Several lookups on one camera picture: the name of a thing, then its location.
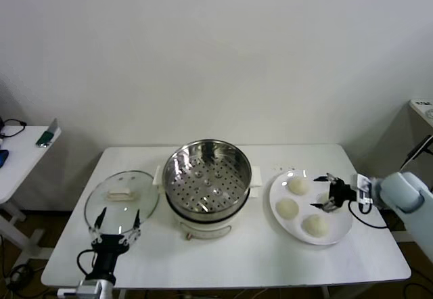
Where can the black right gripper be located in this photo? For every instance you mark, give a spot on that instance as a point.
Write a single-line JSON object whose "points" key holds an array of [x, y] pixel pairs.
{"points": [[343, 193]]}

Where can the black power plug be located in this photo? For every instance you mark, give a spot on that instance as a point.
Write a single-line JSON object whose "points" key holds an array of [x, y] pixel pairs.
{"points": [[419, 143]]}

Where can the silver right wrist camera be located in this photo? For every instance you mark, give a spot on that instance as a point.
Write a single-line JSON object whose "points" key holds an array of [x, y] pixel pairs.
{"points": [[362, 190]]}

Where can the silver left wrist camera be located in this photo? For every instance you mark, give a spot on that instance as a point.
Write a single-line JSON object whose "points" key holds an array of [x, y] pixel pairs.
{"points": [[67, 292]]}

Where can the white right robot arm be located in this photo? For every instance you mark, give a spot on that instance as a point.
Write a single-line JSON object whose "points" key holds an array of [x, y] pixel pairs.
{"points": [[402, 190]]}

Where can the small blue object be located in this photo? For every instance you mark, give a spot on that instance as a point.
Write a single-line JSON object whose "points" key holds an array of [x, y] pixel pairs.
{"points": [[2, 158]]}

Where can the round glass pot lid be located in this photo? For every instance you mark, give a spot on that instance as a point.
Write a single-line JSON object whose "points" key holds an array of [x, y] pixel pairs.
{"points": [[118, 207]]}

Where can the perforated steel steamer basket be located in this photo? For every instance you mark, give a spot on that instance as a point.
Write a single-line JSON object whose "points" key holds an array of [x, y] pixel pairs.
{"points": [[176, 163]]}

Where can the white electric cooker base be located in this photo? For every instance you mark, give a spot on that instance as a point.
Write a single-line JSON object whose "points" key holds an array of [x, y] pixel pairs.
{"points": [[203, 228]]}

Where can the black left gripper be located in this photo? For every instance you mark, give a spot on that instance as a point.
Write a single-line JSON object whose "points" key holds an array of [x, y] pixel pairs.
{"points": [[106, 258]]}

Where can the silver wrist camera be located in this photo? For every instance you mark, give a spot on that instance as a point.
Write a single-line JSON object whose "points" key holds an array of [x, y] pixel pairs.
{"points": [[67, 292], [362, 190]]}

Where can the white steamed baozi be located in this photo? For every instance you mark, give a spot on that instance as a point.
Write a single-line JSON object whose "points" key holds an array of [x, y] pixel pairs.
{"points": [[287, 208], [298, 186], [323, 198], [315, 225]]}

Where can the large white plate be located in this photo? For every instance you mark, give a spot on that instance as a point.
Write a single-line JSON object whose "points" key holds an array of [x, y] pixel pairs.
{"points": [[291, 231]]}

